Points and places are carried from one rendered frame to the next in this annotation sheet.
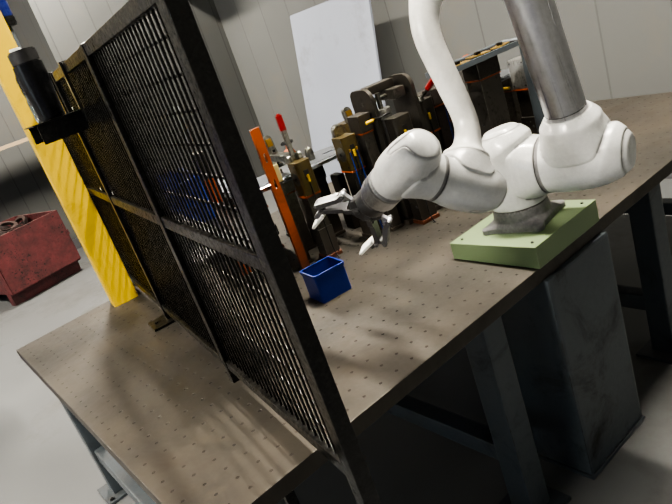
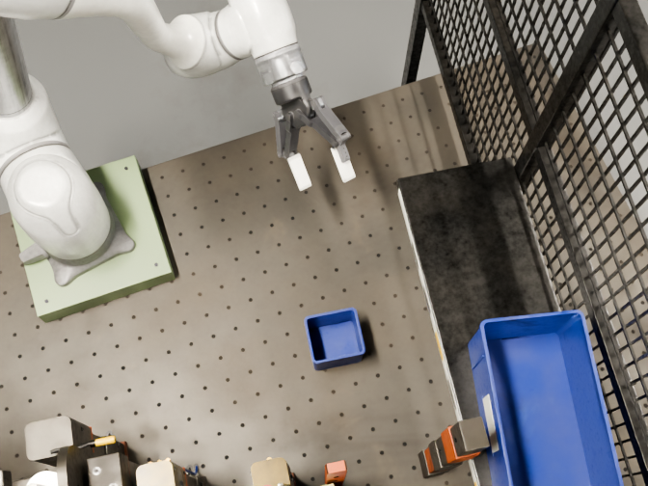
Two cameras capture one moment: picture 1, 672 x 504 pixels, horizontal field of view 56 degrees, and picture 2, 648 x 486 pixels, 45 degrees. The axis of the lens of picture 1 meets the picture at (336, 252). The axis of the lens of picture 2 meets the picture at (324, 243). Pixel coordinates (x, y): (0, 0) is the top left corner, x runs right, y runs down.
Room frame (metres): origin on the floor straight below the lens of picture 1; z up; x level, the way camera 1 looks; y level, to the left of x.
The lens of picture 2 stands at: (2.13, 0.12, 2.35)
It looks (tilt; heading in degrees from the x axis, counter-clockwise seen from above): 69 degrees down; 193
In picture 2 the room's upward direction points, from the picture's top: straight up
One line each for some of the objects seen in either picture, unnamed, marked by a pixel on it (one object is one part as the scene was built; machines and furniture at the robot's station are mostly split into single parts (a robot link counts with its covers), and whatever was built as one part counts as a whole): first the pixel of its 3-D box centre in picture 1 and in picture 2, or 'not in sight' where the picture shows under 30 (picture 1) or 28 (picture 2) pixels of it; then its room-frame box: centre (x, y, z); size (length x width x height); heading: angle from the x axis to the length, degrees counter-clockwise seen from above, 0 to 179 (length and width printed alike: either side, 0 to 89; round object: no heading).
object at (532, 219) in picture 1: (524, 207); (68, 233); (1.65, -0.54, 0.79); 0.22 x 0.18 x 0.06; 133
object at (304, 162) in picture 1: (317, 209); (276, 480); (2.05, 0.01, 0.87); 0.10 x 0.07 x 0.35; 24
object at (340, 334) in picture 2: (326, 279); (334, 339); (1.75, 0.06, 0.75); 0.11 x 0.10 x 0.09; 114
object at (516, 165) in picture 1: (512, 164); (55, 202); (1.64, -0.53, 0.92); 0.18 x 0.16 x 0.22; 46
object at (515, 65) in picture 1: (533, 102); not in sight; (2.49, -0.95, 0.88); 0.12 x 0.07 x 0.36; 24
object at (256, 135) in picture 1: (280, 200); (334, 479); (2.03, 0.11, 0.95); 0.03 x 0.01 x 0.50; 114
